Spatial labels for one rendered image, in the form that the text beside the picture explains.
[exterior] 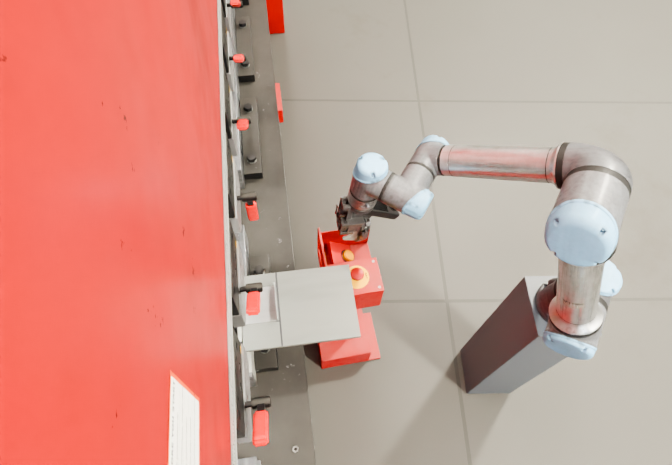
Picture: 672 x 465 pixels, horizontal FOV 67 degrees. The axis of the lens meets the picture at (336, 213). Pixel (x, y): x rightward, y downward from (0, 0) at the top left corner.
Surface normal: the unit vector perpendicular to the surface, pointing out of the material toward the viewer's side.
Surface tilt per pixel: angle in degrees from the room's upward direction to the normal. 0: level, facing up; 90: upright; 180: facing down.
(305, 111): 0
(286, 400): 0
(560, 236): 83
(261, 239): 0
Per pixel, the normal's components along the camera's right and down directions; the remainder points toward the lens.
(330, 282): 0.04, -0.51
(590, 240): -0.53, 0.65
